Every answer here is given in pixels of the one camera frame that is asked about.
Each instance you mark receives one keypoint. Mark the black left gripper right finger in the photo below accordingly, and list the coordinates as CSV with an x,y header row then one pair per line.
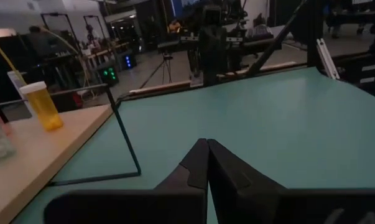
x,y
237,193

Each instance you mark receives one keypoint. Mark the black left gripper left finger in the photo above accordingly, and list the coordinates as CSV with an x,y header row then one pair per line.
x,y
193,174

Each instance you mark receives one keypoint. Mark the yellow medicine bottle white cap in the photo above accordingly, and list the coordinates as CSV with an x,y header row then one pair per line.
x,y
45,112

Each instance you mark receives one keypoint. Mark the pale green medicine bottle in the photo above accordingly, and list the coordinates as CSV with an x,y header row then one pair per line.
x,y
2,149

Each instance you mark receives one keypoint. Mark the light wood shelf board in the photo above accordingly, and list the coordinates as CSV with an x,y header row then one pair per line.
x,y
35,161

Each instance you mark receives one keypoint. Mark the light wood side panel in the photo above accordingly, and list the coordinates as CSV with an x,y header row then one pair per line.
x,y
162,87

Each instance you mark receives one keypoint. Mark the black box blue lights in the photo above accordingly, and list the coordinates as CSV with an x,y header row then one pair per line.
x,y
128,62

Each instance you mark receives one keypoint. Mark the computer with green lights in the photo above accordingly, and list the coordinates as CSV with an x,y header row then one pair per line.
x,y
108,74

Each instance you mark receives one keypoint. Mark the person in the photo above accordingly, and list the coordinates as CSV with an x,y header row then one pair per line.
x,y
39,40
262,29

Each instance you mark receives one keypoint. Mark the silver aluminium extrusion bar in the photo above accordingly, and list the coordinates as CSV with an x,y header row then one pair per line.
x,y
328,60

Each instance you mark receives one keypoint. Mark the black metal shelf frame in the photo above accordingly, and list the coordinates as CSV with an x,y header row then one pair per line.
x,y
126,137

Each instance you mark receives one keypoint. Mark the black camera tripod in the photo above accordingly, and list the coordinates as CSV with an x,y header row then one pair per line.
x,y
167,57

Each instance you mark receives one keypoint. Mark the black table frame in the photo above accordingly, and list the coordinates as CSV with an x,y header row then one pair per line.
x,y
314,31

